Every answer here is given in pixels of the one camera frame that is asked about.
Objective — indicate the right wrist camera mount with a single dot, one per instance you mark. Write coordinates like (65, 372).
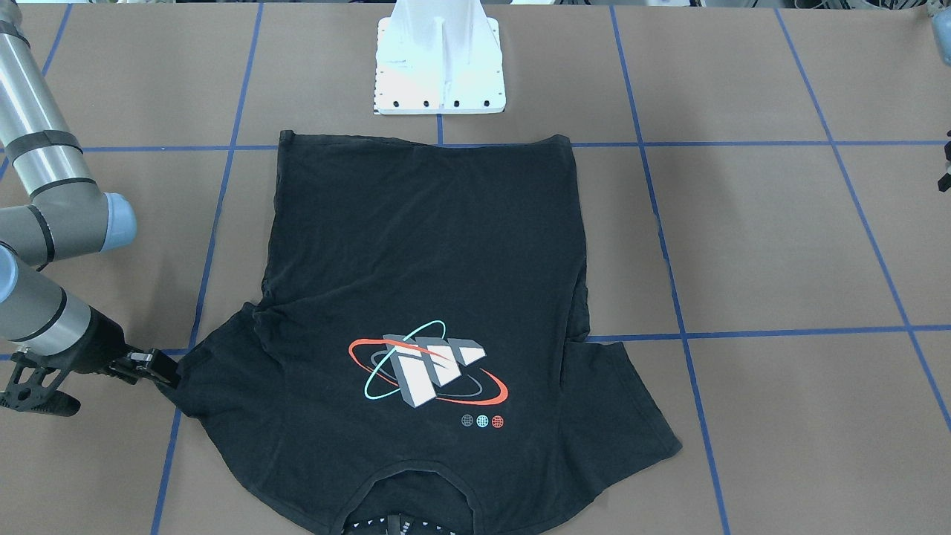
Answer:
(35, 388)

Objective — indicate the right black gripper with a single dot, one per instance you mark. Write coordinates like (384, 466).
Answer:
(99, 345)

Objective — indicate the black graphic t-shirt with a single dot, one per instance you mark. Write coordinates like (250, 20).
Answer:
(420, 349)

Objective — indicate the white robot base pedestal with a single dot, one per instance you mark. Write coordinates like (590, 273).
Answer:
(439, 57)

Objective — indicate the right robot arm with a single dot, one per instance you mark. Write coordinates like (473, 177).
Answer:
(67, 216)

